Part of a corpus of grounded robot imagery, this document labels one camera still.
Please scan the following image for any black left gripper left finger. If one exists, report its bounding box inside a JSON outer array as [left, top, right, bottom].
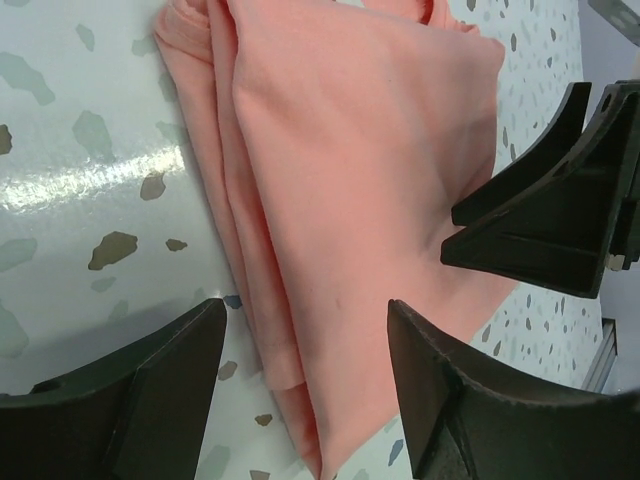
[[1, 298, 227, 479]]

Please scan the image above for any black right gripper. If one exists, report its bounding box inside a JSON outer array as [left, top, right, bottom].
[[440, 80, 639, 298]]

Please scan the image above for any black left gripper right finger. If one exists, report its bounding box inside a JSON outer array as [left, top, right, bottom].
[[387, 300, 639, 480]]

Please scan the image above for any salmon pink t-shirt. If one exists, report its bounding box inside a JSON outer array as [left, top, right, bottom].
[[155, 1, 514, 479]]

